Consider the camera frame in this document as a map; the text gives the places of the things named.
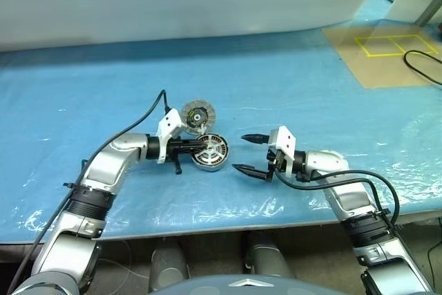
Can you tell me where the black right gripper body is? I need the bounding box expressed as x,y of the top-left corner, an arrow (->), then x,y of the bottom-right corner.
265,144 -> 287,184

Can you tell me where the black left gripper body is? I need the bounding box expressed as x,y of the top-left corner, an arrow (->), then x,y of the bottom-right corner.
165,137 -> 183,176

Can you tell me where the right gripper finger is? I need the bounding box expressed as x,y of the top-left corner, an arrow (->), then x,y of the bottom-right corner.
231,163 -> 270,181
240,133 -> 271,145

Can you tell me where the silver spoked rotor black rim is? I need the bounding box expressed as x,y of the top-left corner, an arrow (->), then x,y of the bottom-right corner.
194,135 -> 227,168

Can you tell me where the motor housing with copper windings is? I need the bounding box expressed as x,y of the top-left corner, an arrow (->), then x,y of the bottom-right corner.
190,133 -> 230,173

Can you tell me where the grey grinding wheel disc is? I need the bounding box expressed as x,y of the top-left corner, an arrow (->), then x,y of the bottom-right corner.
180,99 -> 217,135

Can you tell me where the blue plastic table cover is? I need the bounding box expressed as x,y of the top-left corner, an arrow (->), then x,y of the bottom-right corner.
0,0 -> 442,245

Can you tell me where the grey robot torso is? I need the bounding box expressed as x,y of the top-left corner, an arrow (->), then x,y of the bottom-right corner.
146,272 -> 321,295

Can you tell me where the brown cardboard sheet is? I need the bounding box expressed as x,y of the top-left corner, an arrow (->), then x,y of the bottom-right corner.
321,24 -> 442,91

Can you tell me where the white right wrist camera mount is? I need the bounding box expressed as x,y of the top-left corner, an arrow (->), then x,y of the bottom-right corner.
268,125 -> 298,175

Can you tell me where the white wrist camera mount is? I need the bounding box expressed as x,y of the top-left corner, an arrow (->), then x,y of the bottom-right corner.
156,108 -> 184,165
268,125 -> 298,175

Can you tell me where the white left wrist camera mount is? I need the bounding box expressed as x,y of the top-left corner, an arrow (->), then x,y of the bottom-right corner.
156,108 -> 184,165

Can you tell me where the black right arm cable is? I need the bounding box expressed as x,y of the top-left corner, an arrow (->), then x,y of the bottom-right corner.
275,169 -> 402,229

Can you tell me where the thin white wire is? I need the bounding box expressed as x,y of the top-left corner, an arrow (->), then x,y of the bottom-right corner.
84,239 -> 153,289

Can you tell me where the loose black cable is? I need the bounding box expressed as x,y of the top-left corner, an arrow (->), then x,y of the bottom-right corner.
403,49 -> 442,87

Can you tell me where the grey metal post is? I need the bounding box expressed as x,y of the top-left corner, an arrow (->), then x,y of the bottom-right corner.
418,0 -> 442,27

